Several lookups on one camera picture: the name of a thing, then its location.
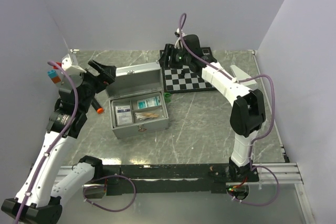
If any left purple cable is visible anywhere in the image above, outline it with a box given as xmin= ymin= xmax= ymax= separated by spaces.
xmin=14 ymin=60 xmax=137 ymax=224

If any purple cable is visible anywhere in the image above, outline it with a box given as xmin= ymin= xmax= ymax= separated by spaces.
xmin=178 ymin=13 xmax=279 ymax=206
xmin=14 ymin=60 xmax=137 ymax=224

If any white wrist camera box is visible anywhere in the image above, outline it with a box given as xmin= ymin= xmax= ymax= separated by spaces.
xmin=61 ymin=54 xmax=87 ymax=75

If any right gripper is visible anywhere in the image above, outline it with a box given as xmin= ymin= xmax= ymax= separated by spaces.
xmin=155 ymin=44 xmax=191 ymax=70

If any toy brick tower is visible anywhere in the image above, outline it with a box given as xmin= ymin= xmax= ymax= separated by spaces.
xmin=47 ymin=69 xmax=61 ymax=84

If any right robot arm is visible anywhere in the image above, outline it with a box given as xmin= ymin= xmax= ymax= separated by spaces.
xmin=106 ymin=34 xmax=266 ymax=181

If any white gauze pad packet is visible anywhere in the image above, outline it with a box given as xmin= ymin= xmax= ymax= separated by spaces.
xmin=115 ymin=105 xmax=133 ymax=126

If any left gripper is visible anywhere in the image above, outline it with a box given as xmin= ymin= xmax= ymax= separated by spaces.
xmin=78 ymin=59 xmax=116 ymax=112

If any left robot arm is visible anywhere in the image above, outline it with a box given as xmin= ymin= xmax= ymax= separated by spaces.
xmin=1 ymin=60 xmax=116 ymax=223

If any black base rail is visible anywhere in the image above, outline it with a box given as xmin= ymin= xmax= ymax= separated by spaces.
xmin=71 ymin=163 xmax=260 ymax=196

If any green plastic clip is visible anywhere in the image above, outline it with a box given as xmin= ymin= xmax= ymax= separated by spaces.
xmin=164 ymin=92 xmax=172 ymax=103

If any white plastic wedge housing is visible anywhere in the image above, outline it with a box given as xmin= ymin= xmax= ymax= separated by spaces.
xmin=230 ymin=65 xmax=258 ymax=90

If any black microphone orange ring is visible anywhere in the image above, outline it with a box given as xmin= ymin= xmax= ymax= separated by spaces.
xmin=90 ymin=98 xmax=104 ymax=114

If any metal first aid case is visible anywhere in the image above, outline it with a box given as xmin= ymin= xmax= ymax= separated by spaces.
xmin=106 ymin=62 xmax=169 ymax=138

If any black grey chessboard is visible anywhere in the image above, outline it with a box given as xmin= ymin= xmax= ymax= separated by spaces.
xmin=159 ymin=47 xmax=218 ymax=94

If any grey plastic tray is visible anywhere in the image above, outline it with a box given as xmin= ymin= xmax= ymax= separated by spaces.
xmin=110 ymin=92 xmax=168 ymax=128

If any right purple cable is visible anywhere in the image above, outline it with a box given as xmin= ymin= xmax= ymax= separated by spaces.
xmin=178 ymin=13 xmax=279 ymax=206

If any teal striped wipe packet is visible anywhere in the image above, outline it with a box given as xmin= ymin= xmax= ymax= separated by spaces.
xmin=136 ymin=96 xmax=161 ymax=109

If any bag of cotton swabs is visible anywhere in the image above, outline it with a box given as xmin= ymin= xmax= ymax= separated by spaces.
xmin=134 ymin=112 xmax=160 ymax=121

